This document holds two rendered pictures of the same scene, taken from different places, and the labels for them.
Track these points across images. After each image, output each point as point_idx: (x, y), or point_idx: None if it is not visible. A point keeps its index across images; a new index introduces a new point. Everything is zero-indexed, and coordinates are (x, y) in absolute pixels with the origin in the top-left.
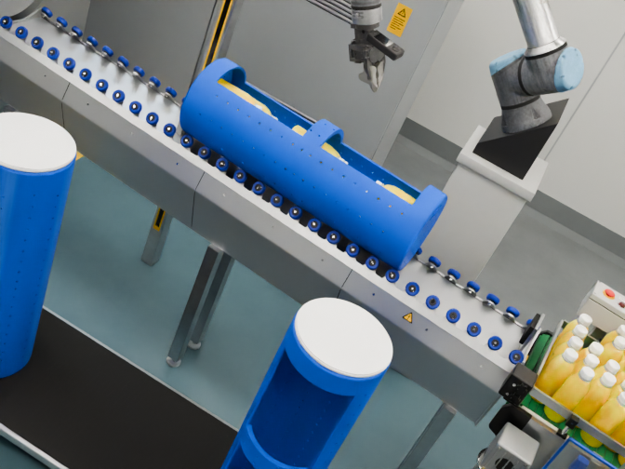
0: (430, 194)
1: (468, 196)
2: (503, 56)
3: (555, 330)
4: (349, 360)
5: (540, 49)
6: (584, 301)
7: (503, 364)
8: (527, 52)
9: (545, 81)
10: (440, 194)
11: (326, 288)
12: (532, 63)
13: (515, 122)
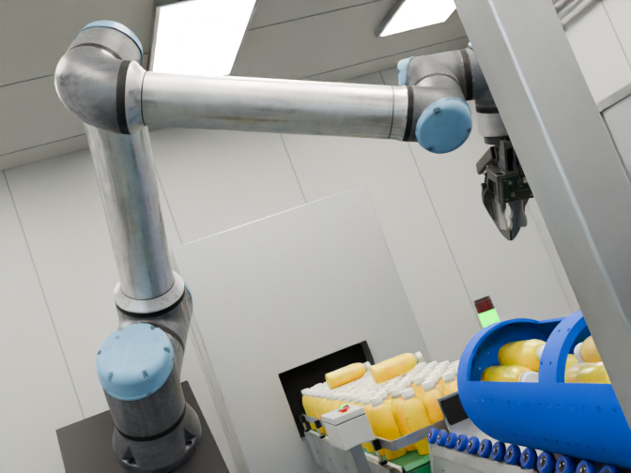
0: (504, 320)
1: None
2: (125, 358)
3: (411, 438)
4: None
5: (177, 277)
6: (363, 426)
7: None
8: (174, 294)
9: (190, 318)
10: (486, 327)
11: None
12: (184, 303)
13: (195, 417)
